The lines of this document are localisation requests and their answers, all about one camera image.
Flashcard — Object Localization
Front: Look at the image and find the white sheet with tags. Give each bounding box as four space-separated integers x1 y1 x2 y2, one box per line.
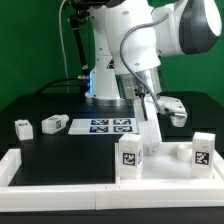
69 118 138 135

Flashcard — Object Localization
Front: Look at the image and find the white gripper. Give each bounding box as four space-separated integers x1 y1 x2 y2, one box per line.
134 97 162 156

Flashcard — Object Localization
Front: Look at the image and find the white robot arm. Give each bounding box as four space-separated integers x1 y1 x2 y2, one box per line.
71 0 222 154

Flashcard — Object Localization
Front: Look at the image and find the white U-shaped fence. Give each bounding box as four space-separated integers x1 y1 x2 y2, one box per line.
0 149 224 212

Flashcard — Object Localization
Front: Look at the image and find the black cable at base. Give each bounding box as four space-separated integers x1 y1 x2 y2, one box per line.
34 77 90 95

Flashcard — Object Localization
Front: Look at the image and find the white cable behind robot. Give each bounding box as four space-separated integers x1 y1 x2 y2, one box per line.
57 0 70 80

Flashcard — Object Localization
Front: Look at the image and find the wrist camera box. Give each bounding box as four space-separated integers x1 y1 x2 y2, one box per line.
159 96 188 127

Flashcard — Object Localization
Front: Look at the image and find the white square table top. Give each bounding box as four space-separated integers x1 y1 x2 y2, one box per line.
116 142 224 192

